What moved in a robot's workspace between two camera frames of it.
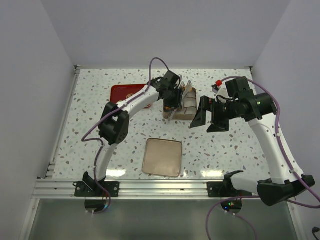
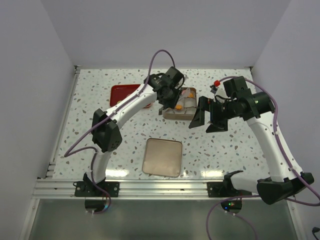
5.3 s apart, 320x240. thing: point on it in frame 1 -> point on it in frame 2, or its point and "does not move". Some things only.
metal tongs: x=185 y=88 -> x=160 y=110
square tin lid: x=162 y=157 does not move
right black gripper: x=217 y=125 does not move
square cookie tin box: x=189 y=107 does not move
